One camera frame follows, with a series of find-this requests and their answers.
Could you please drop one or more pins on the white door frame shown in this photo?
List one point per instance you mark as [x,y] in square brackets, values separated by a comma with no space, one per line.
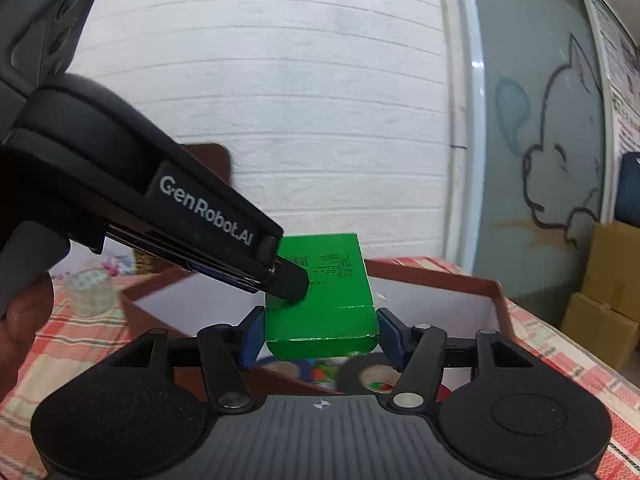
[467,129]

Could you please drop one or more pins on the floral plastic bedding bag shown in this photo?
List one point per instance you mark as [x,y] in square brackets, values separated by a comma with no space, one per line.
[115,259]

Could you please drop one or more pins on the blue electrical tape roll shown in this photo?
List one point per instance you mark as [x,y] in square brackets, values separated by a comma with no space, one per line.
[302,370]

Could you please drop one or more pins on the cardboard carton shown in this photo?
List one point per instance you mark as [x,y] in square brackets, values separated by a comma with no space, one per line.
[605,333]
[613,270]

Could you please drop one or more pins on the dark blue chair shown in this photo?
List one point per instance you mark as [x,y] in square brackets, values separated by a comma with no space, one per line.
[627,204]

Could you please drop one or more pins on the plaid bed sheet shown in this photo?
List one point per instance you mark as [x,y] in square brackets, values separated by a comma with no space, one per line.
[68,345]

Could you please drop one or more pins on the brown cardboard storage box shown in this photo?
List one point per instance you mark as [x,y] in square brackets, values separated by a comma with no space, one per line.
[416,290]

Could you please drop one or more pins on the patterned clear tape roll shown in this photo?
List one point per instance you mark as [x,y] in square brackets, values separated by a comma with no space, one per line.
[90,292]

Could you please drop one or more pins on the green cardboard box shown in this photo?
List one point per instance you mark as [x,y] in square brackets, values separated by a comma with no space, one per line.
[337,317]

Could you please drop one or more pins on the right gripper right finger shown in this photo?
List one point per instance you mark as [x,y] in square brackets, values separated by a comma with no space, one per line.
[418,354]

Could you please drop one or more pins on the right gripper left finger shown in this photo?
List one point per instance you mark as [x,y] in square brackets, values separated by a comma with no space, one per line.
[225,352]

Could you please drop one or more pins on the lower cardboard carton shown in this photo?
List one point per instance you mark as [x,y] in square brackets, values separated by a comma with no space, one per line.
[605,333]

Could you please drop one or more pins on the upper cardboard carton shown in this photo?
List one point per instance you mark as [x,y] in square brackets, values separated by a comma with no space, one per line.
[613,270]

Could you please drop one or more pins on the person's left hand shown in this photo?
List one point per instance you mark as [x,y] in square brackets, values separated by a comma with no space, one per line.
[26,314]

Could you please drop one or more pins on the wall poster notice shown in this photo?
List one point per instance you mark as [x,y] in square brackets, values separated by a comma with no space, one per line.
[621,60]

